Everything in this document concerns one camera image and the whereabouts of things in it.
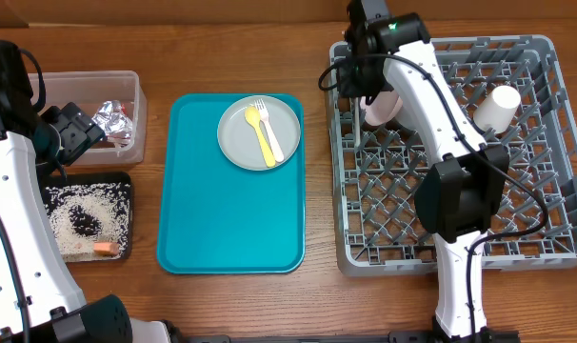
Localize aluminium foil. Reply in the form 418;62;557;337
92;100;133;146

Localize white round plate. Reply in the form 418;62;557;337
359;91;403;127

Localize white rice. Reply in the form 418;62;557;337
43;183;131;262

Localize white plastic fork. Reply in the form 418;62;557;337
255;98;285;163

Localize yellow plastic spoon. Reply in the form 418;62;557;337
245;107;276;167

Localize orange food cube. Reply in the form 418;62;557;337
93;242;120;256

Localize grey round plate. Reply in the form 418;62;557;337
217;94;303;172

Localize white paper cup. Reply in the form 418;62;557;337
473;85;521;134

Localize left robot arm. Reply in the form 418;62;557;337
0;40;184;343

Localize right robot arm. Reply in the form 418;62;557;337
340;1;508;342

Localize black waste tray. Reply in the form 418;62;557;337
38;171;135;264

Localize grey dishwasher rack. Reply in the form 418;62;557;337
325;35;577;277

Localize clear plastic bin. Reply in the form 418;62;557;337
43;71;148;166

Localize teal serving tray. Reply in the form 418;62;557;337
157;93;306;274

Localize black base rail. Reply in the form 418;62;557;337
183;328;523;343

